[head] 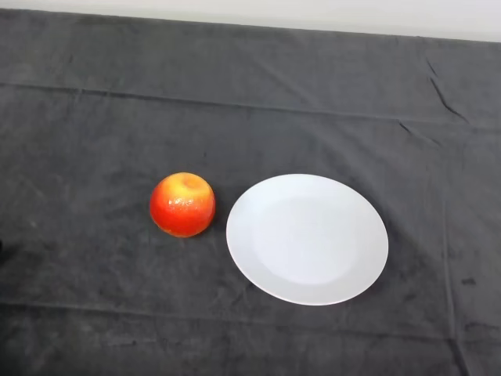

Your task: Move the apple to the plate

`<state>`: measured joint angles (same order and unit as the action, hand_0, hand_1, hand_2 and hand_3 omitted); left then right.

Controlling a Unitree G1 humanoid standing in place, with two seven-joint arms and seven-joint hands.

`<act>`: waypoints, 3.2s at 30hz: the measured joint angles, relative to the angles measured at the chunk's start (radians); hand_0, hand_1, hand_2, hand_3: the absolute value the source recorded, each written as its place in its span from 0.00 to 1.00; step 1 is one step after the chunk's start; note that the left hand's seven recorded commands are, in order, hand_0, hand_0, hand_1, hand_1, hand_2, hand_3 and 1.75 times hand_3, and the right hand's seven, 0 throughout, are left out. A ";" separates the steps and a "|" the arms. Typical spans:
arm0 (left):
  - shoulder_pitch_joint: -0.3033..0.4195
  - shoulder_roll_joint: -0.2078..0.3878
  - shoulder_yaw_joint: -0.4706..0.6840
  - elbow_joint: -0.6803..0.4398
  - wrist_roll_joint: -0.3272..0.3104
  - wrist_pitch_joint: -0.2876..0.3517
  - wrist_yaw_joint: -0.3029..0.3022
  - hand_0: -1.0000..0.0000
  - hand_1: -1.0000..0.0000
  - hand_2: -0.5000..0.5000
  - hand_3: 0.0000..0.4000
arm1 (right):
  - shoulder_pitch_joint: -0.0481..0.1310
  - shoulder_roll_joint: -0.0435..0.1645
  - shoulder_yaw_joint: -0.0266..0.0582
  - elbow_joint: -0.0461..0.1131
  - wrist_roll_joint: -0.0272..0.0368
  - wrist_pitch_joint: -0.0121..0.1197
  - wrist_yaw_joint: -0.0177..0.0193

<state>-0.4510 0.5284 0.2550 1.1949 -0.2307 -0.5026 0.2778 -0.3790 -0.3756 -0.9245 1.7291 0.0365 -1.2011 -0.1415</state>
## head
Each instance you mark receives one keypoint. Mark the white round plate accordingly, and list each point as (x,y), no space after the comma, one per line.
(307,239)

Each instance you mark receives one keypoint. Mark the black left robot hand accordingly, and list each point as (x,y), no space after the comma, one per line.
(1,250)

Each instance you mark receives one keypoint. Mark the black cloth table cover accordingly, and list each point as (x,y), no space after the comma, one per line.
(250,98)

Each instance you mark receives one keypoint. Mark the red yellow apple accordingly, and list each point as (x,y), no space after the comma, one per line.
(182,207)

